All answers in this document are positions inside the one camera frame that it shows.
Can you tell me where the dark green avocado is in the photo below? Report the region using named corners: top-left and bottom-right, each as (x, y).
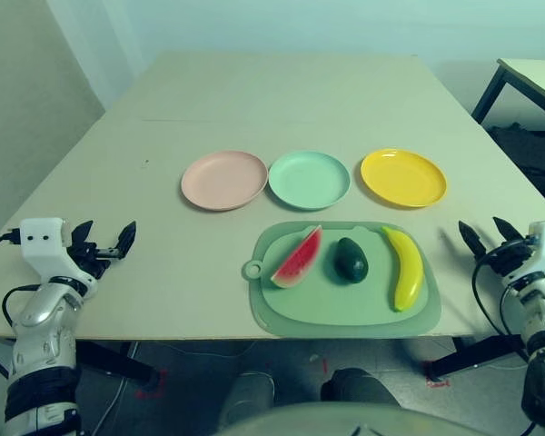
top-left (334, 237), bottom-right (369, 283)

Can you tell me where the grey robot right leg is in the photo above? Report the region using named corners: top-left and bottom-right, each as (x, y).
top-left (320, 367), bottom-right (401, 408)

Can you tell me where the red floor tape mark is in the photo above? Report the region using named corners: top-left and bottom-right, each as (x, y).
top-left (134, 370), bottom-right (168, 401)
top-left (424, 361), bottom-right (451, 390)

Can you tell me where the grey robot torso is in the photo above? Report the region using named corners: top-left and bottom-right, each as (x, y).
top-left (217, 399), bottom-right (464, 436)

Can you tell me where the grey robot left leg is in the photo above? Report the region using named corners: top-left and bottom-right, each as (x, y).
top-left (220, 372), bottom-right (276, 423)

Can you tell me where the yellow banana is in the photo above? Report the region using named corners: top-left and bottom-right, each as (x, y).
top-left (381, 225), bottom-right (426, 313)

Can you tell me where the dark fuzzy floor rug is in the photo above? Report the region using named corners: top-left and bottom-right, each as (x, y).
top-left (488, 122), bottom-right (545, 219)

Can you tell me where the black table leg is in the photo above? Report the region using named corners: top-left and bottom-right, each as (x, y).
top-left (424, 335), bottom-right (528, 382)
top-left (74, 340), bottom-right (163, 382)

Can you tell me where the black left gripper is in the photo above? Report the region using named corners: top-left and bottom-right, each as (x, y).
top-left (67, 220), bottom-right (138, 279)

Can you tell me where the pink round plate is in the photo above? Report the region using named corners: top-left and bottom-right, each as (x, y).
top-left (180, 150), bottom-right (269, 212)

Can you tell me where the grey robot leg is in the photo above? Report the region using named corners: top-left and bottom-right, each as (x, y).
top-left (220, 372), bottom-right (276, 423)
top-left (320, 367), bottom-right (401, 408)

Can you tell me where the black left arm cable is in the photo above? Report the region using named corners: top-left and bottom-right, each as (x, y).
top-left (0, 230), bottom-right (42, 378)

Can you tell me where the red watermelon slice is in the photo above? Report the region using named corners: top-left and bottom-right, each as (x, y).
top-left (271, 225), bottom-right (323, 290)

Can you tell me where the green silicone mat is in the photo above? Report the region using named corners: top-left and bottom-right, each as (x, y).
top-left (241, 220), bottom-right (441, 338)

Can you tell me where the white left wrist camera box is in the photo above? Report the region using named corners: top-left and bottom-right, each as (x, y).
top-left (19, 217), bottom-right (96, 299)

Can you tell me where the beige side table black frame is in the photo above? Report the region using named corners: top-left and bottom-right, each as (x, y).
top-left (471, 57), bottom-right (545, 133)

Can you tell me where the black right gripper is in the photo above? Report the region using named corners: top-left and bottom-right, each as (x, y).
top-left (458, 216), bottom-right (535, 281)

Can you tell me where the mint green round plate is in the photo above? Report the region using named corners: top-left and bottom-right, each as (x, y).
top-left (268, 151), bottom-right (351, 211)

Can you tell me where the yellow round plate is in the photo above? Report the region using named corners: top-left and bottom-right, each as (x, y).
top-left (360, 147), bottom-right (448, 209)

